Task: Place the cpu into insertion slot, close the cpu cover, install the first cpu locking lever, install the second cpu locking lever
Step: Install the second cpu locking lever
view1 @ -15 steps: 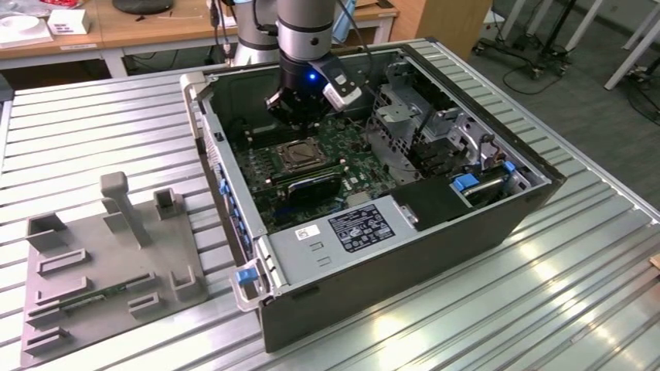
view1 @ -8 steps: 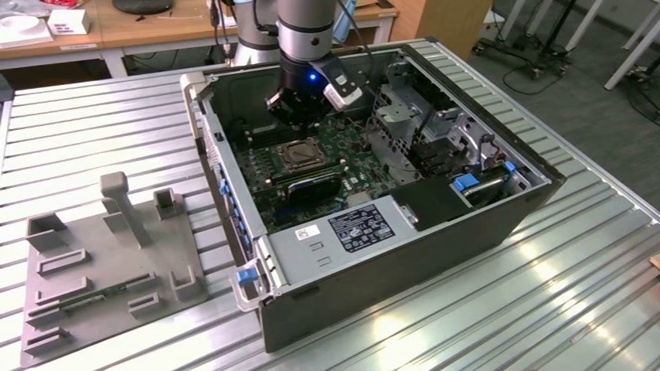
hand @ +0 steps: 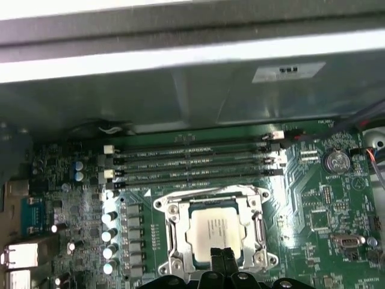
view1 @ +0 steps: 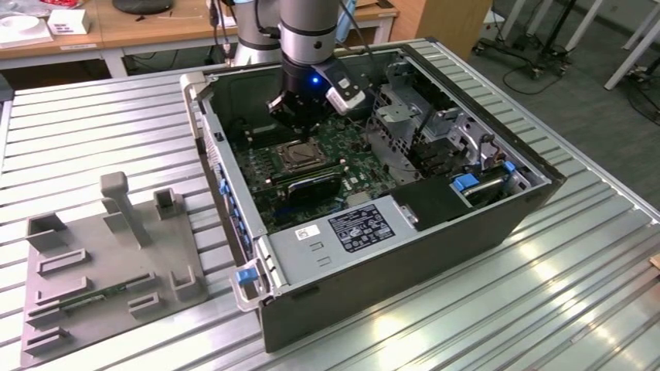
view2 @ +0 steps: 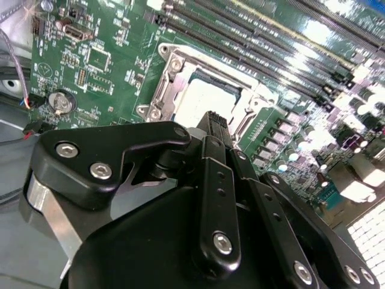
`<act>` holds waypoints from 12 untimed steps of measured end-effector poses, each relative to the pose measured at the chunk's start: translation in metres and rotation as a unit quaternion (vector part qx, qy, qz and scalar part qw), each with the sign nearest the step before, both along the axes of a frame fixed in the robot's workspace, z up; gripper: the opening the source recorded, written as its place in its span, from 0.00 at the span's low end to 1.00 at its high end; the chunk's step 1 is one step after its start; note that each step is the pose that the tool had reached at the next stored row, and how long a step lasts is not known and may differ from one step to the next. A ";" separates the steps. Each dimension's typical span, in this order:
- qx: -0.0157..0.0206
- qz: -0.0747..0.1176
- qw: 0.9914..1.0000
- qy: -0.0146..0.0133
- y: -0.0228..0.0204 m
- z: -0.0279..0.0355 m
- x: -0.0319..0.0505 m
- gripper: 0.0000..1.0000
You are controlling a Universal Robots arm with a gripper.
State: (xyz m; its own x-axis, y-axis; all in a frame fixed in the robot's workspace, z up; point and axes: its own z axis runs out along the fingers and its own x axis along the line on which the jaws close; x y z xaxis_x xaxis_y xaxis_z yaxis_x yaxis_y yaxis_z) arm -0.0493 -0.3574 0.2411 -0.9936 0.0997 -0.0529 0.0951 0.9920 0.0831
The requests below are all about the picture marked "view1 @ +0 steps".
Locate blue disk carrier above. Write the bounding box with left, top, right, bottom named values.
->
left=448, top=172, right=480, bottom=196

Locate black round object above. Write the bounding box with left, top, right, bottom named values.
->
left=112, top=0, right=174, bottom=15

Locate wooden cabinet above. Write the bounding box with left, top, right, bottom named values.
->
left=414, top=0, right=493, bottom=62

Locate white tray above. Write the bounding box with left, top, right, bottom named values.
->
left=0, top=14, right=53, bottom=49

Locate grey parts rack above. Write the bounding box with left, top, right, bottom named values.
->
left=18, top=171, right=210, bottom=368

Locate black air shroud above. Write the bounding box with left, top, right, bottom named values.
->
left=389, top=178, right=478, bottom=233

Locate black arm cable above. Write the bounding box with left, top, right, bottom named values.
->
left=205, top=0, right=241, bottom=67

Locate black open PC case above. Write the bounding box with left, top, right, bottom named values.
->
left=178, top=37, right=568, bottom=353

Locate white table frame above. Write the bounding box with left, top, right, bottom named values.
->
left=484, top=0, right=604, bottom=53
left=602, top=0, right=660, bottom=90

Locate black power supply label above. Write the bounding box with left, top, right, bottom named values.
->
left=326, top=203, right=397, bottom=253

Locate silver CPU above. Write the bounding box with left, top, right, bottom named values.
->
left=290, top=143, right=321, bottom=166

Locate wooden desk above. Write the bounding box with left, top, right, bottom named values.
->
left=0, top=0, right=401, bottom=78

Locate metal socket cover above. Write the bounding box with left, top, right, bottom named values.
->
left=277, top=138, right=334, bottom=174

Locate silver drive cage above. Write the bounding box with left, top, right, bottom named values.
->
left=366, top=60, right=434, bottom=181

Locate black wheeled stand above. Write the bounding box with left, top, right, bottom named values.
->
left=472, top=0, right=578, bottom=80

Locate white cardboard box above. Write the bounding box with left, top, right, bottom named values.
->
left=44, top=9, right=93, bottom=36

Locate CPU socket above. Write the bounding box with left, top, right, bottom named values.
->
left=276, top=137, right=334, bottom=175

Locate installed green RAM stick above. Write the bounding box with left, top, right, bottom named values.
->
left=268, top=168, right=342, bottom=189

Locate green motherboard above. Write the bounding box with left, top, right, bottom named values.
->
left=229, top=114, right=416, bottom=229

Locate silver power supply unit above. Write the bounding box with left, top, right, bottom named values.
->
left=256, top=194, right=421, bottom=298

